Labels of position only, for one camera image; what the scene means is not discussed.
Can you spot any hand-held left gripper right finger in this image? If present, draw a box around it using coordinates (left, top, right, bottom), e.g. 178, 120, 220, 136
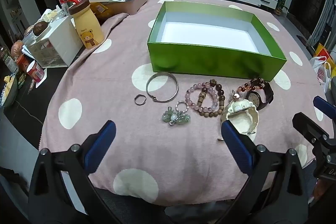
218, 120, 309, 224

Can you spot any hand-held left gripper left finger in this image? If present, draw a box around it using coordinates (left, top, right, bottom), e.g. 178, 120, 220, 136
28, 120, 124, 224

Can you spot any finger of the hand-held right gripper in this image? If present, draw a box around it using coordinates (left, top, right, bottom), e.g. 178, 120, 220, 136
292, 112, 336, 154
313, 96, 336, 122

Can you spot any white wristwatch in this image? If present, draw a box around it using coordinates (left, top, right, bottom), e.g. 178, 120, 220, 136
217, 99, 260, 142

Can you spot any small gold pendant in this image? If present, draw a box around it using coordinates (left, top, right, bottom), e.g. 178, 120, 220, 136
230, 90, 242, 103

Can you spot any dark wristwatch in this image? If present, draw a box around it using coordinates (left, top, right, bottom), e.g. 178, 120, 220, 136
245, 81, 275, 111

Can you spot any small dark metal ring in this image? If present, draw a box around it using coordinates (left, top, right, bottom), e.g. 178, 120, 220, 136
134, 94, 147, 106

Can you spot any red and white bead bracelet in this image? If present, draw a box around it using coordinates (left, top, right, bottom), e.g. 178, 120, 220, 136
237, 77, 266, 93

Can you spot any brown wooden bead bracelet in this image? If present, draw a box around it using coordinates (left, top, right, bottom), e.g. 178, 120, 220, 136
196, 79, 226, 118

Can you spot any green jade bead charm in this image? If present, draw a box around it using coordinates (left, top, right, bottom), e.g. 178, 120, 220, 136
161, 101, 191, 126

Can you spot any pink bead bracelet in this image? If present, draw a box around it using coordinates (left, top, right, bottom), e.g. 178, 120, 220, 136
185, 81, 220, 113

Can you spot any green cardboard box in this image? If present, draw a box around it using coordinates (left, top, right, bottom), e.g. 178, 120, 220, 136
147, 1, 287, 83

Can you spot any silver bangle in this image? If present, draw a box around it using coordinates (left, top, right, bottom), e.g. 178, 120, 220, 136
146, 72, 179, 103

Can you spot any white plastic bag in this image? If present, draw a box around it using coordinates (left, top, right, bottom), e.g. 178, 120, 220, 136
310, 56, 333, 93

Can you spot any pink polka dot tablecloth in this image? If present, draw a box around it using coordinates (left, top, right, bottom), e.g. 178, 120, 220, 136
39, 0, 329, 208

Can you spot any red paper cup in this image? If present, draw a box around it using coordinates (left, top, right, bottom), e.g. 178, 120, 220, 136
26, 60, 46, 83

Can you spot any food bowl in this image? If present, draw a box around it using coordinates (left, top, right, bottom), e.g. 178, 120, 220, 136
0, 74, 18, 108

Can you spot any white plastic crate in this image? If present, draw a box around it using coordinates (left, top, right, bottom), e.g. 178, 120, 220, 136
26, 15, 85, 68

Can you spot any small potted plant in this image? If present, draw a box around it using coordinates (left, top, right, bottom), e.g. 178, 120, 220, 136
274, 0, 289, 16

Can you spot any yellow bear bottle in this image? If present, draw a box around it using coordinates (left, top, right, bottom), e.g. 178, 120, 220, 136
60, 0, 105, 50

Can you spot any brown round fruit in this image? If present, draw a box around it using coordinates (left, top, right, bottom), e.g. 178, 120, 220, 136
33, 21, 50, 36

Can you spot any orange snack bag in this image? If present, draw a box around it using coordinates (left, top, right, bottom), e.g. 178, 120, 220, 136
90, 1, 115, 21

